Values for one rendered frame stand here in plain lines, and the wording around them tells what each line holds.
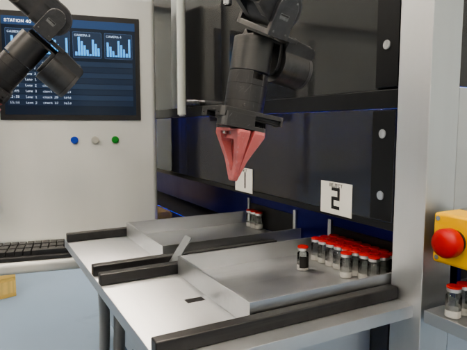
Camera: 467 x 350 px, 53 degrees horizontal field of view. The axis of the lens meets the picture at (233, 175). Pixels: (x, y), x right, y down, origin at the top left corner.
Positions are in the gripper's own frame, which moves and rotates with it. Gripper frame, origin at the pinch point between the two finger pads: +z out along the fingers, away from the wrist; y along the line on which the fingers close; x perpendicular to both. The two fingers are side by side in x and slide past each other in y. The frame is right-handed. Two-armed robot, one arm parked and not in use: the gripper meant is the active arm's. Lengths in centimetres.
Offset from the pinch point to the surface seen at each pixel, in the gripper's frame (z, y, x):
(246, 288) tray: 18.8, 9.5, 6.3
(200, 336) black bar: 19.9, -6.1, -8.5
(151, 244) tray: 18.3, 2.8, 34.2
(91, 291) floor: 104, 55, 264
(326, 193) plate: 1.4, 25.7, 8.6
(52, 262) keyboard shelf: 31, -10, 67
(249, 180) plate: 2.4, 26.5, 37.3
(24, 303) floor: 111, 12, 262
